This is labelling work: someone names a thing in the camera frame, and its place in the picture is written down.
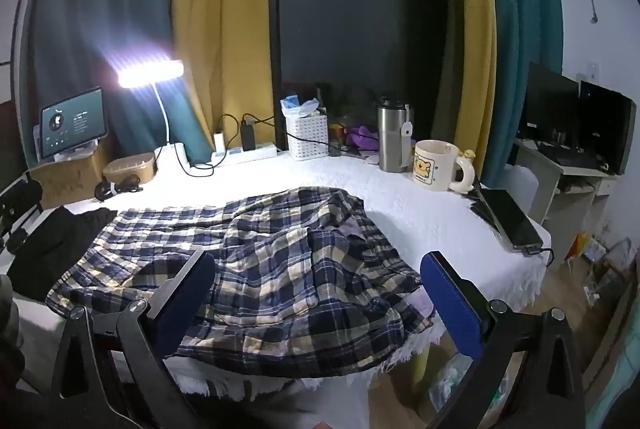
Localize steel tumbler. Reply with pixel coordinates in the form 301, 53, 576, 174
376, 96, 415, 173

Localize dark window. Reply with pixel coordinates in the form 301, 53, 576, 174
277, 0, 451, 145

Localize plaid pants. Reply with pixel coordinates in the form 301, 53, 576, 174
46, 186, 436, 380

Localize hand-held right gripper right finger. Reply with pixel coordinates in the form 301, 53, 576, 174
420, 250, 588, 429

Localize cardboard box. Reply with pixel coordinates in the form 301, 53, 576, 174
27, 142, 113, 210

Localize yellow curtain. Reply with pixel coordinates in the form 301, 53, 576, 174
172, 0, 281, 155
432, 0, 498, 180

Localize purple cloth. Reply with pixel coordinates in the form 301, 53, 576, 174
347, 126, 416, 149

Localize white plastic basket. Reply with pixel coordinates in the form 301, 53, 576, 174
285, 114, 329, 159

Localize white desk lamp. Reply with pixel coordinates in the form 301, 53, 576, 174
117, 59, 191, 175

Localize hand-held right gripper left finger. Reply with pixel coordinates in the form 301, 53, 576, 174
52, 250, 217, 429

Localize blue plastic bag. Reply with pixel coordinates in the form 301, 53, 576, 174
280, 95, 321, 119

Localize black monitor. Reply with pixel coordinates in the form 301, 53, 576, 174
517, 62, 581, 145
577, 80, 637, 175

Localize black smartphone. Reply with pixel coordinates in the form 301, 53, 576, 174
470, 188, 545, 255

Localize black cloth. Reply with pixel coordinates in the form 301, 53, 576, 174
7, 206, 118, 302

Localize white power strip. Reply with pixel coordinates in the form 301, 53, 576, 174
210, 143, 278, 166

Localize cream bear mug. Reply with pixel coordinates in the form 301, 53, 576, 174
412, 139, 476, 194

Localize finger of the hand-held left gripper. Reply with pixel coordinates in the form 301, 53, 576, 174
0, 174, 44, 222
0, 219, 33, 255

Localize brown oval lidded box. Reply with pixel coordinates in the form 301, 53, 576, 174
102, 152, 158, 187

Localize grey computer desk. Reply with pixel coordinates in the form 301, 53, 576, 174
512, 136, 618, 260

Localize white textured table cover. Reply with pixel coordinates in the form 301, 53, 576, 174
0, 144, 553, 397

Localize coiled black cable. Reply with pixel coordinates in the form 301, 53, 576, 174
94, 174, 143, 202

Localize black keyboard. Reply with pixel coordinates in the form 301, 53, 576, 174
537, 144, 606, 170

